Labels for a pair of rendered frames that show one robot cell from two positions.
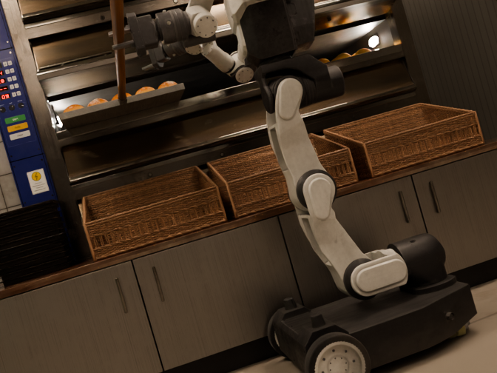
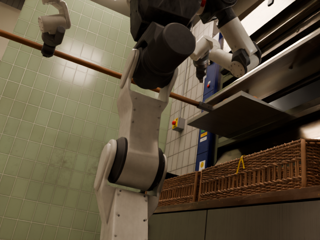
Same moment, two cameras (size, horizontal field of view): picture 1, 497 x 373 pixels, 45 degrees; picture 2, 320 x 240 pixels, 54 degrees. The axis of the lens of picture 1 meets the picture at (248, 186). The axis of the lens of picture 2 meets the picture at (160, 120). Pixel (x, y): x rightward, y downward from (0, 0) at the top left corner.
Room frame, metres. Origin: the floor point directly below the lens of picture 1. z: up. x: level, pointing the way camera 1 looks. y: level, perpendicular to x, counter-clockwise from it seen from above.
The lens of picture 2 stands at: (1.99, -1.17, 0.38)
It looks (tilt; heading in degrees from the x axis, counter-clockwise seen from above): 23 degrees up; 79
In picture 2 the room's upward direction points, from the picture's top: 9 degrees clockwise
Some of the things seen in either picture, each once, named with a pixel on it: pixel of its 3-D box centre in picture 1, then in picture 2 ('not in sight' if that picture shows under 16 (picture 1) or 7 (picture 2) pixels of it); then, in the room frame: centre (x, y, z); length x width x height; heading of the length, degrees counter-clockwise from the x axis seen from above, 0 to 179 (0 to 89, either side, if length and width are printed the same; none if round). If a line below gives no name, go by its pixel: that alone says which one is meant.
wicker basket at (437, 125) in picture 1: (399, 136); not in sight; (2.84, -0.75, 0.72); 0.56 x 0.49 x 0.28; 100
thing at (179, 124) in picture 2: not in sight; (178, 124); (2.67, 1.38, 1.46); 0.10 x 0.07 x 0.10; 101
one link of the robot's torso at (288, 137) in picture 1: (298, 146); (142, 117); (2.12, -0.21, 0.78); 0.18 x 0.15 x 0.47; 11
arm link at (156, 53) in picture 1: (164, 49); (201, 63); (2.42, 0.17, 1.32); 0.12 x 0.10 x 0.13; 66
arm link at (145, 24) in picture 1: (153, 30); (50, 39); (1.69, 0.14, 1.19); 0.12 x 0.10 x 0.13; 101
